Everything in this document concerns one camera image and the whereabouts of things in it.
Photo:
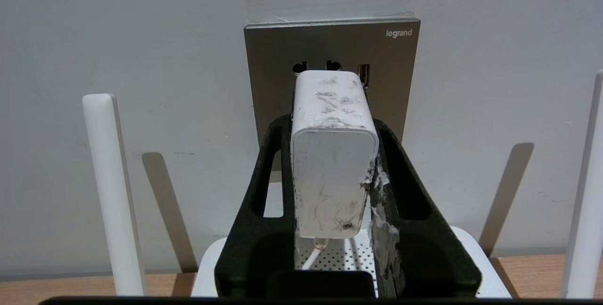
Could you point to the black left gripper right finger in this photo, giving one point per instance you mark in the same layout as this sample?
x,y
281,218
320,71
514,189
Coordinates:
x,y
424,258

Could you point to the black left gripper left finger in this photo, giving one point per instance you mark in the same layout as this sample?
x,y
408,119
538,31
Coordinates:
x,y
254,258

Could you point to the white power adapter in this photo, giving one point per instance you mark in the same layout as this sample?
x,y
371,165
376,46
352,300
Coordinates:
x,y
330,163

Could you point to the white router with antennas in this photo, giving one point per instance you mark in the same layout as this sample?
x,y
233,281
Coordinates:
x,y
113,177

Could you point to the grey wall socket plate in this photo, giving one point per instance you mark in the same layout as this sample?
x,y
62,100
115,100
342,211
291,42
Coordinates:
x,y
273,69

